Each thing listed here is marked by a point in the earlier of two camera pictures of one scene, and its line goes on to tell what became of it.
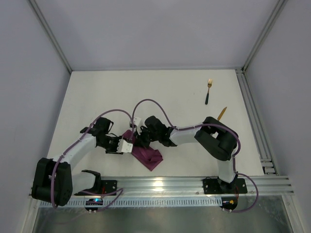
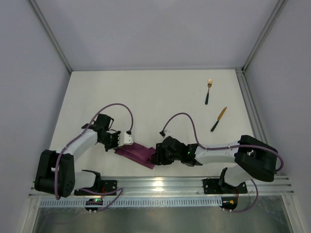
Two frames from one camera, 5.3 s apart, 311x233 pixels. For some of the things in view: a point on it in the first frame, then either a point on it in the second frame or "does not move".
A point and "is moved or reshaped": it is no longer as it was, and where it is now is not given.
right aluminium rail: x=262 y=141 does not move
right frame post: x=280 y=5 does not move
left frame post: x=50 y=34 does not move
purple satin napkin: x=149 y=157 is moved or reshaped
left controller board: x=93 y=201 does not move
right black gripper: x=143 y=135 → x=159 y=154
